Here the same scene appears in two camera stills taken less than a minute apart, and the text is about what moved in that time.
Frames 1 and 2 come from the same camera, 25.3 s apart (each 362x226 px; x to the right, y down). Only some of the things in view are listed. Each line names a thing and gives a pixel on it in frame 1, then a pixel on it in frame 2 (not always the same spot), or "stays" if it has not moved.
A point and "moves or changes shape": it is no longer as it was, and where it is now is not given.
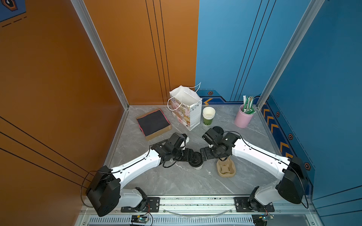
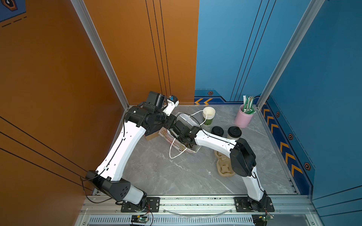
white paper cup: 198,168 moves or changes shape
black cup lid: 219,129 stays
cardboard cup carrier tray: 226,168 stays
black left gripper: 188,155 -> 171,117
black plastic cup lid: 196,160 -> 234,132
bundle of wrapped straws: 248,106 stays
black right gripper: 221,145 -> 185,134
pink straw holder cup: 242,119 stays
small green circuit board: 138,219 stays
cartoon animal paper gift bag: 186,106 moves or changes shape
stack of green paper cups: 208,115 stays
